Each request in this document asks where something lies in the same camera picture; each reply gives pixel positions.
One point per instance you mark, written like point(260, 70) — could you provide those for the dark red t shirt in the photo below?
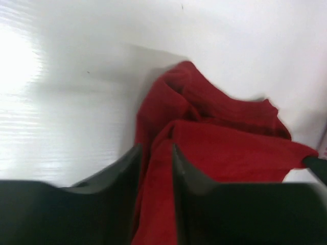
point(228, 139)

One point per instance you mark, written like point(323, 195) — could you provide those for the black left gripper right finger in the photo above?
point(209, 212)

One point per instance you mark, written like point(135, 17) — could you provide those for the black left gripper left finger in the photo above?
point(96, 210)

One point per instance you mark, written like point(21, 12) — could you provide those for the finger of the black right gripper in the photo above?
point(317, 166)

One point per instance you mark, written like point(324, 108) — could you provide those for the white plastic basket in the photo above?
point(322, 150)

